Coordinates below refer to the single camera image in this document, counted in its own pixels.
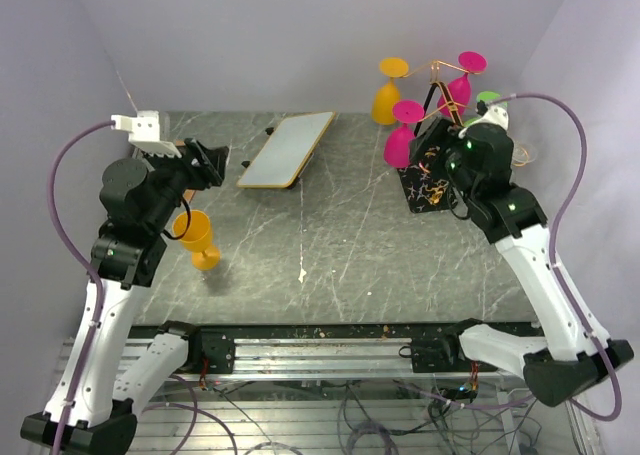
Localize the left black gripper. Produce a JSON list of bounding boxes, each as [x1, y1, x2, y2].
[[142, 137, 230, 233]]

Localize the pink wine glass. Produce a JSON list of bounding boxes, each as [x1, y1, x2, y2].
[[447, 51, 487, 115], [383, 100, 425, 169]]

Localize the yellow wine glass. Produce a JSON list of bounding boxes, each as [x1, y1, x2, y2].
[[371, 57, 409, 125], [172, 210, 221, 271]]

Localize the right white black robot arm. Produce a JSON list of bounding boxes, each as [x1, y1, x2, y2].
[[410, 118, 634, 407]]

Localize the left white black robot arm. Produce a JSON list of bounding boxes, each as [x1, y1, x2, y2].
[[20, 138, 229, 454]]

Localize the gold black wine glass rack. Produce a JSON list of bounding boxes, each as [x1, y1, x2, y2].
[[397, 60, 465, 213]]

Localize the green wine glass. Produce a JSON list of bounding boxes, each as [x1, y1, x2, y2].
[[463, 91, 502, 127]]

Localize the orange picture book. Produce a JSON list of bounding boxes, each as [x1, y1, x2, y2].
[[183, 189, 196, 203]]

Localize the yellow framed whiteboard tablet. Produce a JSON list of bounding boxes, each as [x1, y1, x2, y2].
[[237, 112, 336, 189]]

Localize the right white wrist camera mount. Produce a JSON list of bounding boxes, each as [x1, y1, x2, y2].
[[476, 100, 509, 131]]

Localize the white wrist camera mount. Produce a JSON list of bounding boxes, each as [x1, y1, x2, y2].
[[476, 100, 509, 131], [111, 110, 181, 158]]

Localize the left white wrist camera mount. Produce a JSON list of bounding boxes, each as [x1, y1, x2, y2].
[[111, 110, 181, 158]]

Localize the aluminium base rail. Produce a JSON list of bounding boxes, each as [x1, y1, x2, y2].
[[59, 322, 539, 381]]

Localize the floor cable bundle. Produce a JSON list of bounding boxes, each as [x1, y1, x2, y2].
[[164, 374, 546, 455]]

